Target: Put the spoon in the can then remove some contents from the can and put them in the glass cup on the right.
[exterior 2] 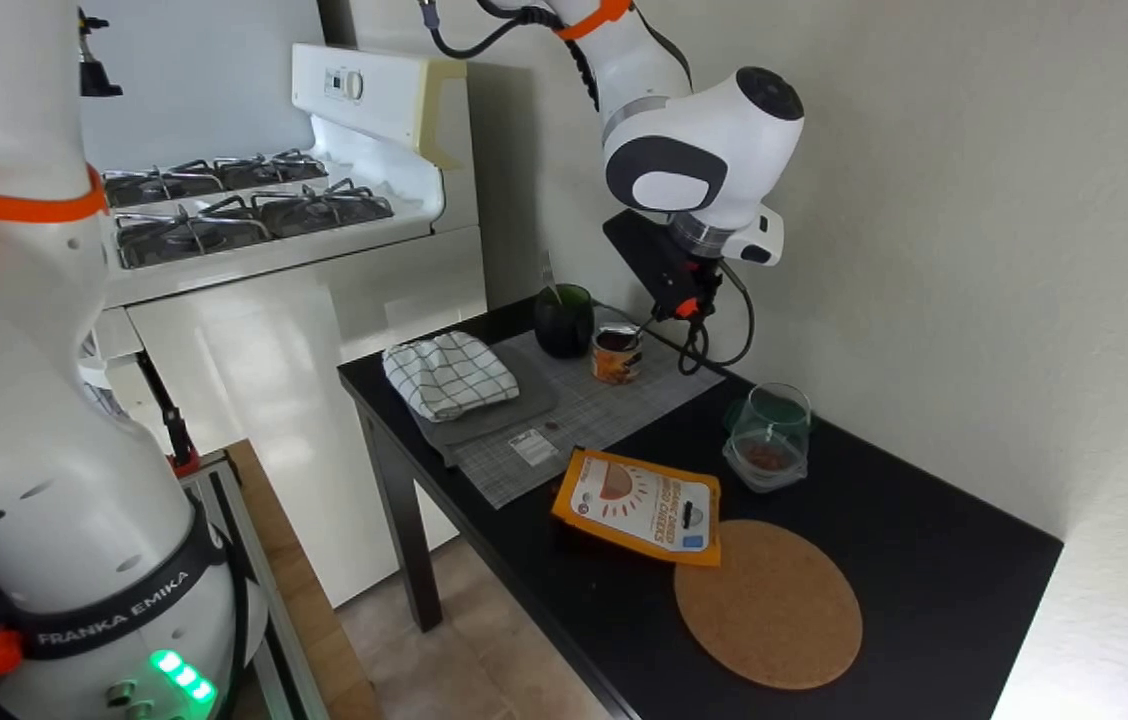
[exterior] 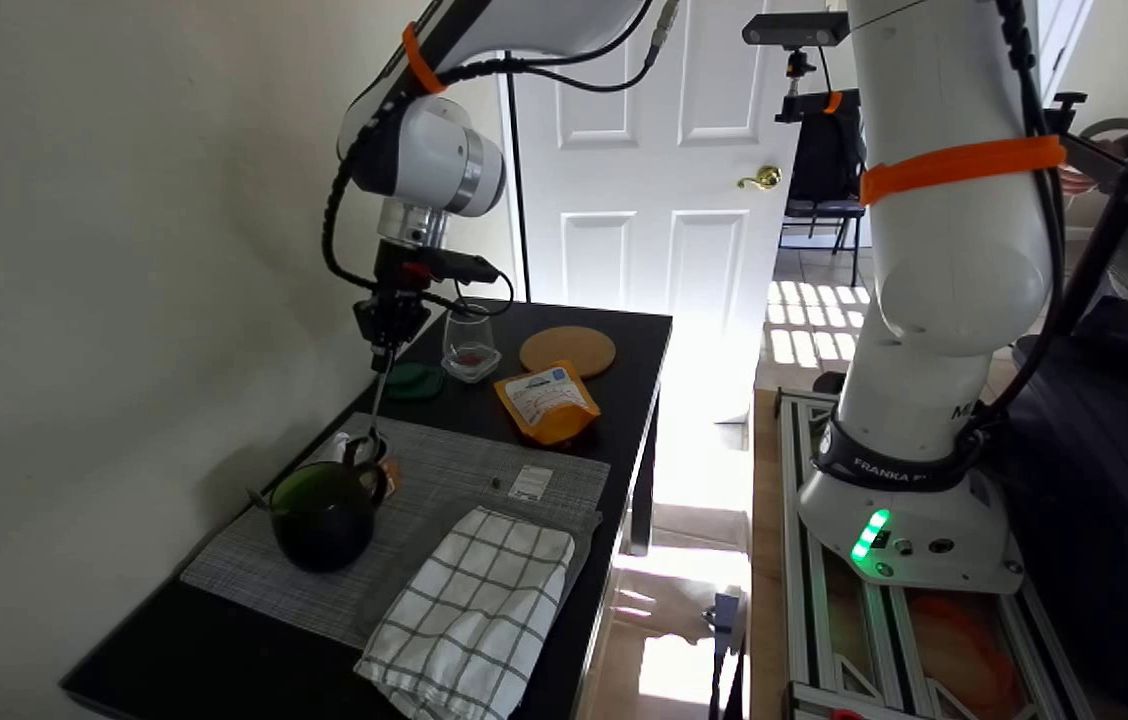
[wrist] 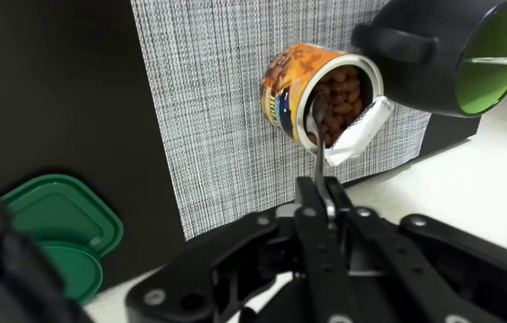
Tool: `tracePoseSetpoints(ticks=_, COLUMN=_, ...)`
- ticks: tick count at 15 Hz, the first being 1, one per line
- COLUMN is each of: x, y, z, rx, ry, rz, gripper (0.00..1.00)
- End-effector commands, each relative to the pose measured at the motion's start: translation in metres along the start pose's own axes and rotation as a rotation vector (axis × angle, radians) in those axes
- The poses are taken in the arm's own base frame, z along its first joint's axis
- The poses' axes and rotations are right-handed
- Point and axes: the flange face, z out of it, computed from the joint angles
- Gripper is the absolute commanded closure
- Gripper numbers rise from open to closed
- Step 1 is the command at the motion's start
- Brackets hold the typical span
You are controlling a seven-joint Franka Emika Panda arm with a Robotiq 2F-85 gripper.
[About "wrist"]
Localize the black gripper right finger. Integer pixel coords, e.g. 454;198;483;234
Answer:
323;178;507;323

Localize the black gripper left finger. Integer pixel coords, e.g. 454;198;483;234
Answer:
125;177;321;323

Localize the metal spoon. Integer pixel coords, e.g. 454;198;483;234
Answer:
305;107;335;218

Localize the orange labelled food can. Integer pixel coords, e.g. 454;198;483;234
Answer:
260;44;393;168

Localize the grey woven placemat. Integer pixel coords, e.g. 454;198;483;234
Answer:
129;0;434;243

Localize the green plastic lid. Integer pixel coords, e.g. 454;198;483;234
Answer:
0;175;123;304

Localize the black mug green inside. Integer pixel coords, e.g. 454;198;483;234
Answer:
350;0;507;119

